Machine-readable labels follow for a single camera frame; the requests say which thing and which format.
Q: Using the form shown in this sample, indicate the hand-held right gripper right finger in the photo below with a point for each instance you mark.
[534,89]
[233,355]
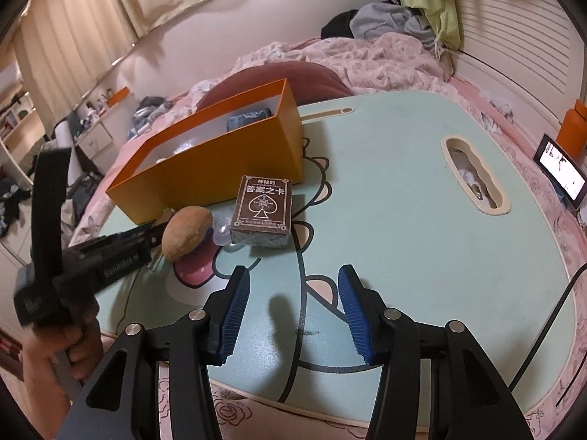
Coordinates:
[355,316]

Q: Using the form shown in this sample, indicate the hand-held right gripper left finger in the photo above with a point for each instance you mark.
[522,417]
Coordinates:
[231,316]

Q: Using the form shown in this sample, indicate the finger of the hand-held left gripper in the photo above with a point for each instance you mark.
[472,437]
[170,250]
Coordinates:
[153,233]

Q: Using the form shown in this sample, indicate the brown round wooden object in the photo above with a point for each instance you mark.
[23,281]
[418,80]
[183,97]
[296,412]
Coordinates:
[185,233]

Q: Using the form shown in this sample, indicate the orange cardboard box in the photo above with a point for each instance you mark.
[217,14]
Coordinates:
[220,165]

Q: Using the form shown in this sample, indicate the brown card deck box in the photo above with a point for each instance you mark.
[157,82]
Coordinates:
[261,206]

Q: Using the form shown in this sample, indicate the person's left forearm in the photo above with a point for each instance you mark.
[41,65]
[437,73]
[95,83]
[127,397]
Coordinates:
[39,376]

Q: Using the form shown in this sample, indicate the person's left hand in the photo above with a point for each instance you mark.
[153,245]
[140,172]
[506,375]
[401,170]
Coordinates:
[80,341]

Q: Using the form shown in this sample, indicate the clear plastic object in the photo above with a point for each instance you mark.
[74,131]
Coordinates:
[223,229]

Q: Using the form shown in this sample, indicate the white nightstand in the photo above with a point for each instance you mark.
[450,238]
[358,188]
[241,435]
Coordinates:
[94,140]

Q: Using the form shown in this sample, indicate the pile of folded clothes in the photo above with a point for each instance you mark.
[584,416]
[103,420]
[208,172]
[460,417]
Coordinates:
[151,107]

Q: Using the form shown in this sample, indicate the white roll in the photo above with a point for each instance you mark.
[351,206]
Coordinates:
[63,140]

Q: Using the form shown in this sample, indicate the small orange box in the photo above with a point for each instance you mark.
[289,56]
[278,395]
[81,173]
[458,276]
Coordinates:
[117,97]

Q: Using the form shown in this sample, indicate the blue-grey pouch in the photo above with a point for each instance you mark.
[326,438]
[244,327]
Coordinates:
[247,118]

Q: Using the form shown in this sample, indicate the maroon pillow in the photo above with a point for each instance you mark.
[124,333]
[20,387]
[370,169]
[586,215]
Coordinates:
[275,80]

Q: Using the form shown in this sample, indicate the beige curtains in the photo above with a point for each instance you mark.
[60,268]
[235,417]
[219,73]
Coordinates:
[69,32]

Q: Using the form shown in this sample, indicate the phone with lit screen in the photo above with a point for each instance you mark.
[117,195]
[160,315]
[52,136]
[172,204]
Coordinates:
[562,169]

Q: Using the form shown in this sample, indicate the pink floral quilt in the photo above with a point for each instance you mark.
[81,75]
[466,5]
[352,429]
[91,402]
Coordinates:
[367,59]

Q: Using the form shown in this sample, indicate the black clothing on bed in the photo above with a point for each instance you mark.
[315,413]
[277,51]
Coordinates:
[339,25]

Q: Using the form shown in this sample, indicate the orange bottle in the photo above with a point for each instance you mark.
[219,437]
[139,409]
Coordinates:
[575,126]

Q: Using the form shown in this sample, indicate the grey clothing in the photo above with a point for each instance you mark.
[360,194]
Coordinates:
[390,20]

